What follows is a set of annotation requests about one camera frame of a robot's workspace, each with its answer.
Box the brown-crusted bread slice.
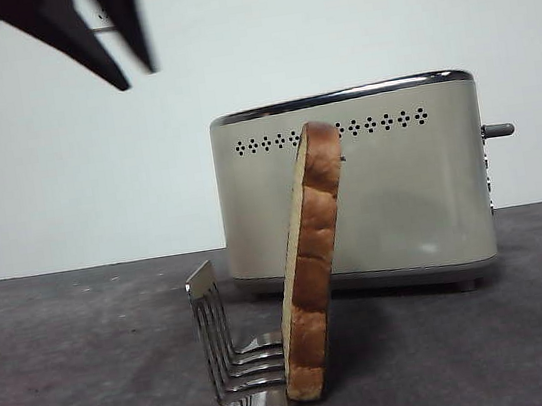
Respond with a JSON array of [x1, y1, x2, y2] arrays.
[[249, 117, 378, 406]]

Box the grey toaster lever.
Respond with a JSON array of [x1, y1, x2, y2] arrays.
[[480, 120, 517, 142]]

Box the cream toaster with chrome top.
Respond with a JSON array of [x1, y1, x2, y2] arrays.
[[204, 64, 507, 326]]

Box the shiny metal toast rack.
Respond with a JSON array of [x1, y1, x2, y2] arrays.
[[181, 249, 301, 406]]

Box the white wall socket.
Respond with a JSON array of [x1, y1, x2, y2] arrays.
[[81, 0, 129, 36]]

